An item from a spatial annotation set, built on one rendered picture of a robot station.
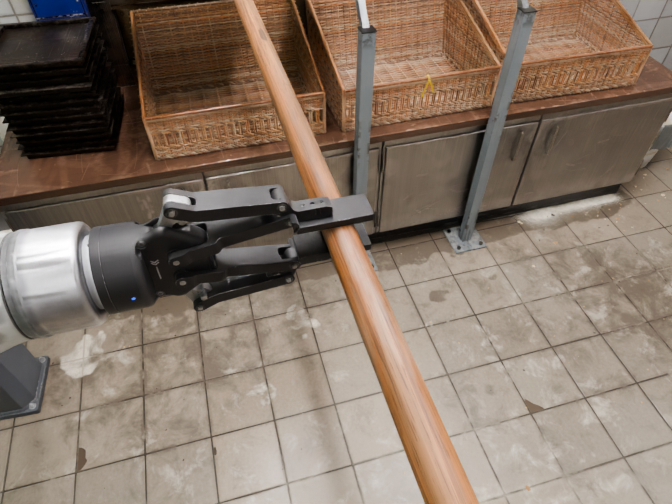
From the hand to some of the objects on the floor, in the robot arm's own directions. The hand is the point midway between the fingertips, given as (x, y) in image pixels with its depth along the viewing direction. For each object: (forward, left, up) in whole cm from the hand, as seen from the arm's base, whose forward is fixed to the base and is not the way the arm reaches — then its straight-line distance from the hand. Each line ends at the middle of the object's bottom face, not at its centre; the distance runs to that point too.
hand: (332, 227), depth 46 cm
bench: (+37, +128, -122) cm, 181 cm away
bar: (+20, +106, -122) cm, 163 cm away
